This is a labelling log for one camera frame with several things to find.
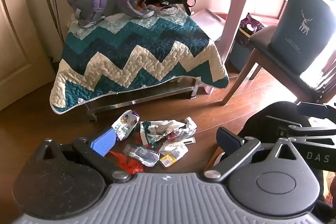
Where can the teal bin with deer print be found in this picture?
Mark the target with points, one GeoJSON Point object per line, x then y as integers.
{"type": "Point", "coordinates": [296, 50]}

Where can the white label wrapper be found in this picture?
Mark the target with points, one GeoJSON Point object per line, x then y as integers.
{"type": "Point", "coordinates": [174, 146]}

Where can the teal white zigzag quilt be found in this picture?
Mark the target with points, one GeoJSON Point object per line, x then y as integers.
{"type": "Point", "coordinates": [131, 43]}

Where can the dark wooden chair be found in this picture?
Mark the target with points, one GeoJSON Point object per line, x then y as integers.
{"type": "Point", "coordinates": [262, 37]}

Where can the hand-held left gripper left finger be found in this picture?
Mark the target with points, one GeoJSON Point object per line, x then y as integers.
{"type": "Point", "coordinates": [103, 141]}

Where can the crumpled white green wrapper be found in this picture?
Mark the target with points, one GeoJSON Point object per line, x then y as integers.
{"type": "Point", "coordinates": [155, 129]}

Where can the cream wardrobe door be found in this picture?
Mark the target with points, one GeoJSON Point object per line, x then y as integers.
{"type": "Point", "coordinates": [15, 43]}

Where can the white tissue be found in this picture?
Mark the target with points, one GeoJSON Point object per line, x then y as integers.
{"type": "Point", "coordinates": [190, 127]}

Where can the white paper folder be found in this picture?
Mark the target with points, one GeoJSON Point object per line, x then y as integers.
{"type": "Point", "coordinates": [207, 18]}

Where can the purple tissue packet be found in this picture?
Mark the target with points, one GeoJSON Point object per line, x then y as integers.
{"type": "Point", "coordinates": [249, 23]}

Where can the red plastic bag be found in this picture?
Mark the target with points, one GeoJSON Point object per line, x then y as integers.
{"type": "Point", "coordinates": [128, 165]}

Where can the small red wrapper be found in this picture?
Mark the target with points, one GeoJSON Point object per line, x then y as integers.
{"type": "Point", "coordinates": [172, 137]}

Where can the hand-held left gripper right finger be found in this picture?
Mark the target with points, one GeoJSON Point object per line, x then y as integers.
{"type": "Point", "coordinates": [228, 138]}

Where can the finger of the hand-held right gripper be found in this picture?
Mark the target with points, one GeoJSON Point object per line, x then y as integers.
{"type": "Point", "coordinates": [312, 133]}
{"type": "Point", "coordinates": [317, 109]}

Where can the cookie print wrapper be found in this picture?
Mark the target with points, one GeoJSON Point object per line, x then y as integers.
{"type": "Point", "coordinates": [126, 123]}

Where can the dark blue storage box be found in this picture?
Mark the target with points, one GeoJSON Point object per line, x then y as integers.
{"type": "Point", "coordinates": [240, 53]}

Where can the yellow packet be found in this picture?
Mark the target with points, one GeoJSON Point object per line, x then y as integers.
{"type": "Point", "coordinates": [168, 160]}

